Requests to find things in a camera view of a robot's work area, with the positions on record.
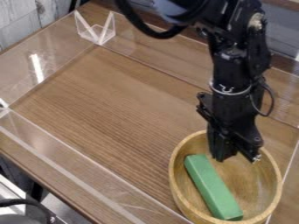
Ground brown wooden bowl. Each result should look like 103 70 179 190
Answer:
169 130 283 224

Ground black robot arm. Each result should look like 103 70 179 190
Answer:
154 0 273 162

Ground black cable bottom left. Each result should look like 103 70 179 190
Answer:
0 198 59 224

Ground clear acrylic tray walls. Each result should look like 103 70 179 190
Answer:
0 10 299 224

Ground green rectangular block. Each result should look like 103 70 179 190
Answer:
183 154 245 221

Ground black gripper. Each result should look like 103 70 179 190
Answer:
197 92 265 163

